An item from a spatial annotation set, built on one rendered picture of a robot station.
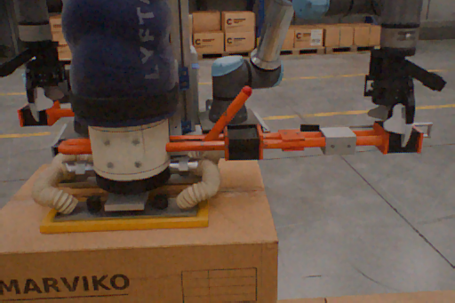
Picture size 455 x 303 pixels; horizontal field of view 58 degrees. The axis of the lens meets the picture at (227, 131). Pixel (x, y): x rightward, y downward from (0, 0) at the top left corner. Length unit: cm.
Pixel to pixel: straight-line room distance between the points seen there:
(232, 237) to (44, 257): 36
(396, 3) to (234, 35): 742
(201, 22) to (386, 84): 780
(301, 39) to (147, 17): 791
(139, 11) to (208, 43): 744
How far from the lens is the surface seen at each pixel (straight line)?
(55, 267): 90
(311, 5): 90
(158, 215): 87
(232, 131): 95
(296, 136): 93
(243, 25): 828
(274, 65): 151
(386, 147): 97
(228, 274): 86
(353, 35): 910
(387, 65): 94
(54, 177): 97
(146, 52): 81
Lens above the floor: 155
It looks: 21 degrees down
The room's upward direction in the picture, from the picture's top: 1 degrees counter-clockwise
